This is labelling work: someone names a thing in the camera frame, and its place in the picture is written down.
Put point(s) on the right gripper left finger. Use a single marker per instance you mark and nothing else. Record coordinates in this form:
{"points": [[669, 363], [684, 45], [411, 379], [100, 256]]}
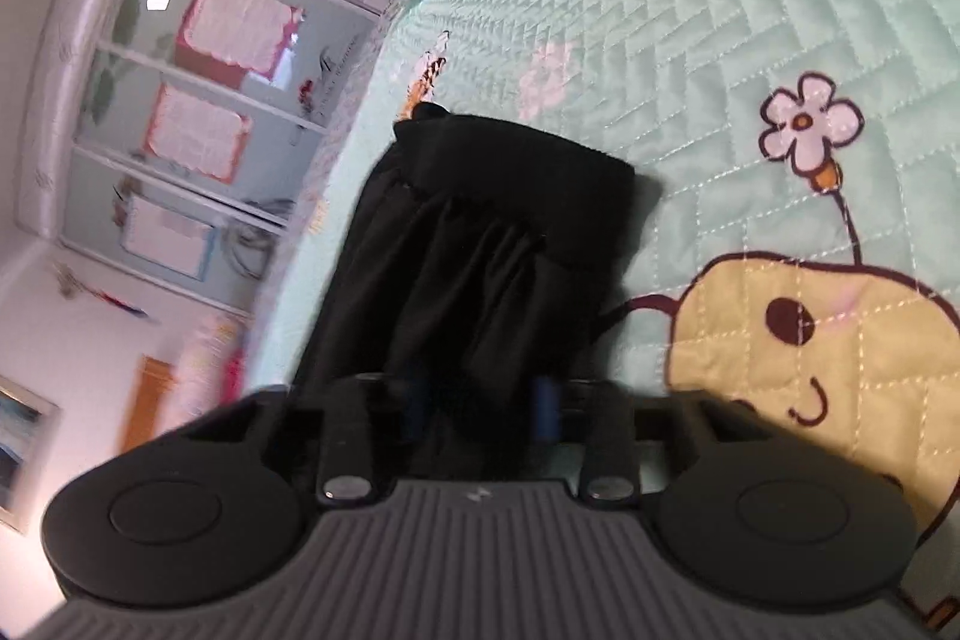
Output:
{"points": [[366, 440]]}

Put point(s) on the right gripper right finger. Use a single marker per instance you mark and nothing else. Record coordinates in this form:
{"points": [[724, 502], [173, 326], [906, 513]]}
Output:
{"points": [[585, 436]]}

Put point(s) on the black garment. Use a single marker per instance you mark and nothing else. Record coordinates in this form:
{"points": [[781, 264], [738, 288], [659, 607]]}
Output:
{"points": [[478, 261]]}

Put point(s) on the floral rolled duvet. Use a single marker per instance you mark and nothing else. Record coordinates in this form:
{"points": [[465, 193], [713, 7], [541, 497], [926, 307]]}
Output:
{"points": [[199, 375]]}

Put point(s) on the wooden headboard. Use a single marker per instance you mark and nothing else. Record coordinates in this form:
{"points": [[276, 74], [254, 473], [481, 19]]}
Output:
{"points": [[155, 381]]}

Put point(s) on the mint bee quilt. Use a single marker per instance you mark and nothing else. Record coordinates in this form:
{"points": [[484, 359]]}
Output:
{"points": [[798, 244]]}

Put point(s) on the sliding door wardrobe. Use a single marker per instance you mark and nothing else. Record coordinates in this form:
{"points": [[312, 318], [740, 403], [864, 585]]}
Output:
{"points": [[170, 138]]}

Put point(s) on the framed wall picture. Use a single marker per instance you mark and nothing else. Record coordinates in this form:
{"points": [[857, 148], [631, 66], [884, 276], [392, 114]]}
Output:
{"points": [[27, 422]]}

